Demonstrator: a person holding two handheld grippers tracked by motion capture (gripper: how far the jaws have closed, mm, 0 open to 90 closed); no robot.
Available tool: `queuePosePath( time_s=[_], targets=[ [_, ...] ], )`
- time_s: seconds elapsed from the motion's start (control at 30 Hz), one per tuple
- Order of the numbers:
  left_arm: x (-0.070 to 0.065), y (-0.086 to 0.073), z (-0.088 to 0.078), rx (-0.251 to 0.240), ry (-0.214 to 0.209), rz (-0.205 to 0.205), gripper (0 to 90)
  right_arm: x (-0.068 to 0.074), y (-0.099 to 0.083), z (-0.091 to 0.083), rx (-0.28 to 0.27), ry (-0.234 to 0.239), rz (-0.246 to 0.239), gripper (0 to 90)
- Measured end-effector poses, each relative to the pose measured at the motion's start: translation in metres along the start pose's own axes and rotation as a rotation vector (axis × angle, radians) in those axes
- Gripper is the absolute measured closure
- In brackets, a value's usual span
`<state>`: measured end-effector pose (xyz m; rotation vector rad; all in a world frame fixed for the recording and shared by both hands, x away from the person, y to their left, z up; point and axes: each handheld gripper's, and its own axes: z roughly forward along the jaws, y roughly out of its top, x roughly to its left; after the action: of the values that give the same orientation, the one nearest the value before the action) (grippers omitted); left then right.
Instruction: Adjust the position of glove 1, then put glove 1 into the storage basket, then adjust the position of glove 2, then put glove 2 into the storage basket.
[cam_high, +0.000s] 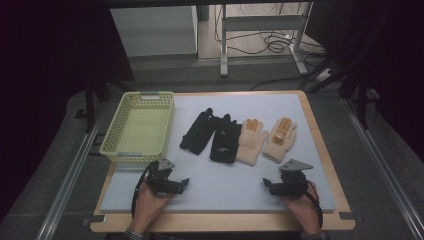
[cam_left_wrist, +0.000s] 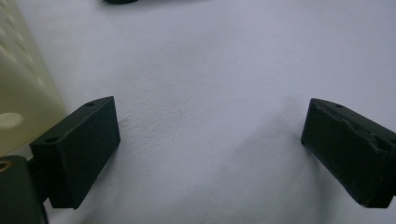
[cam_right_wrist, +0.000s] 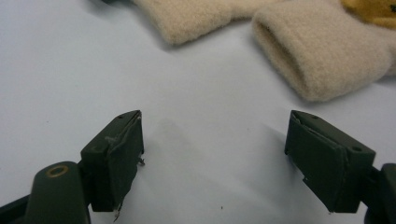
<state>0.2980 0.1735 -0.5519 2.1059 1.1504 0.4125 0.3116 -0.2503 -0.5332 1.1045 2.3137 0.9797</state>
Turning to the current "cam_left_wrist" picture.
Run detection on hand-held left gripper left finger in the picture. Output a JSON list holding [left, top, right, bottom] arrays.
[[29, 95, 121, 210]]

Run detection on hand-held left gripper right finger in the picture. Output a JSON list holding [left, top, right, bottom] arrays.
[[300, 97, 396, 209]]

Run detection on cream plastic perforated basket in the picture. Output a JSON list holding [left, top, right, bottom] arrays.
[[0, 0, 68, 157]]

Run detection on dark round object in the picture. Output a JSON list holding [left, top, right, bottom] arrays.
[[103, 0, 140, 5]]

